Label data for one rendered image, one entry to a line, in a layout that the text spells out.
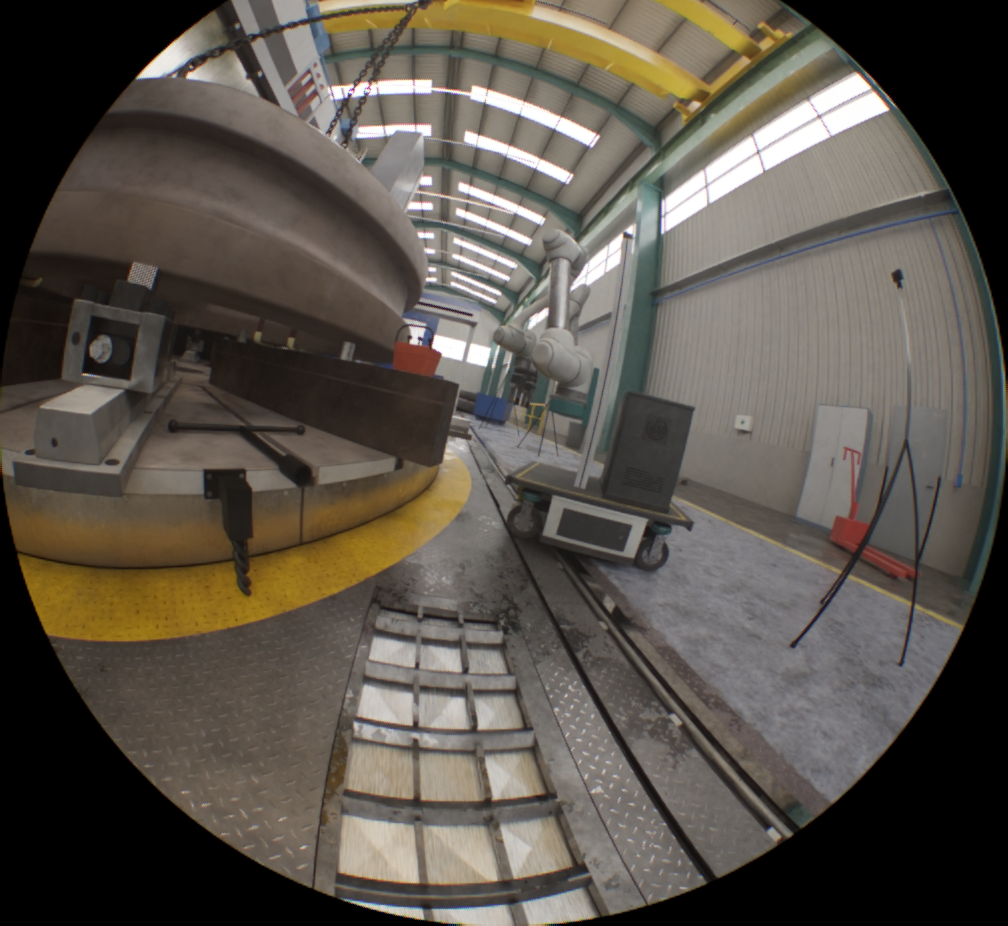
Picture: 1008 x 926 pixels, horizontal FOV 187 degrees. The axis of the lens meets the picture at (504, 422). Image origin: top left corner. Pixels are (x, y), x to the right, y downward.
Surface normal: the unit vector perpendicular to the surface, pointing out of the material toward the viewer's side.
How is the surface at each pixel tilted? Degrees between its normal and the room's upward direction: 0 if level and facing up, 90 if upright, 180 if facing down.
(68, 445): 90
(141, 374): 90
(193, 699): 0
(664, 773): 0
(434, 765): 5
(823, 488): 90
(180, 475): 90
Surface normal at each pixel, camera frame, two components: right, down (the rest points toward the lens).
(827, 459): -0.96, -0.22
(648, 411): -0.28, -0.02
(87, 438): 0.80, 0.22
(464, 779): 0.15, -0.99
